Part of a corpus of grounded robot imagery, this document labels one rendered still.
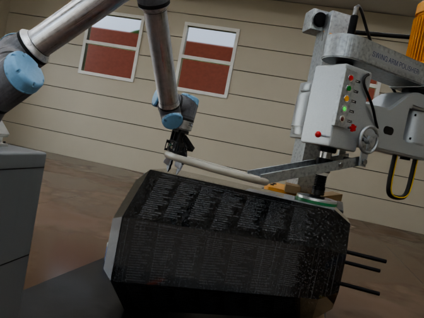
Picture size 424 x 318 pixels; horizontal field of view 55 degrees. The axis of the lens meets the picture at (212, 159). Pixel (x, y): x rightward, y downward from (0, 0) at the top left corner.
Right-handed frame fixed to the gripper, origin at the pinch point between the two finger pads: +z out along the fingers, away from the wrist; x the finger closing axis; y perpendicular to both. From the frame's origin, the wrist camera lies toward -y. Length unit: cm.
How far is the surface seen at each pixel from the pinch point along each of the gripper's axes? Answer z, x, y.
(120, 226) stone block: 33.5, -16.6, 7.3
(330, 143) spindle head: -33, 60, -40
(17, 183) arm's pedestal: 17, -21, 65
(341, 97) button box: -56, 59, -36
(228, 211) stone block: 12.7, 25.7, -17.9
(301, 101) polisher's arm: -64, 14, -109
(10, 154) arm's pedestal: 6, -20, 72
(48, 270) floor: 87, -88, -21
